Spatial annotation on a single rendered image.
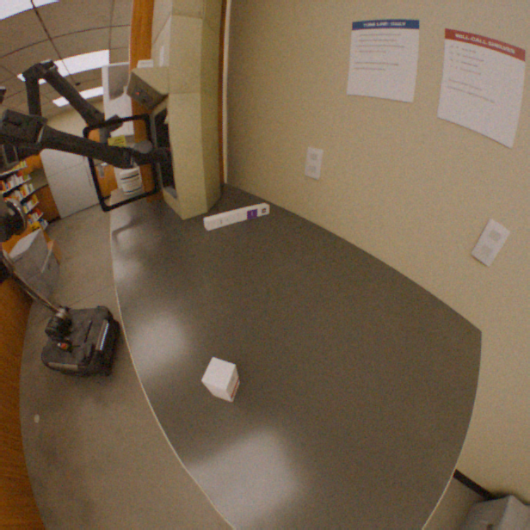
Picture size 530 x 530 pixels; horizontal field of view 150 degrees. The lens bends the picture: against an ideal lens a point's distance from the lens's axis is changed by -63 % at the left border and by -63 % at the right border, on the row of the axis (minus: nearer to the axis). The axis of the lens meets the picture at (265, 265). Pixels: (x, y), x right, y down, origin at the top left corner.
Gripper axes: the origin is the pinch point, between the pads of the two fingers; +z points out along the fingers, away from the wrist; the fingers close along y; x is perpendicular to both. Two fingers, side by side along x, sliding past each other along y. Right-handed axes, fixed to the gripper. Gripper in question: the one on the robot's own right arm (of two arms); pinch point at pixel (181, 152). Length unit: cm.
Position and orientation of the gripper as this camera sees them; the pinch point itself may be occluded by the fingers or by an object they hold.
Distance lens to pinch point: 91.7
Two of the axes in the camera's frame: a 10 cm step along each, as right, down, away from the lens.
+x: -0.8, 8.0, 5.9
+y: -6.7, -4.8, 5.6
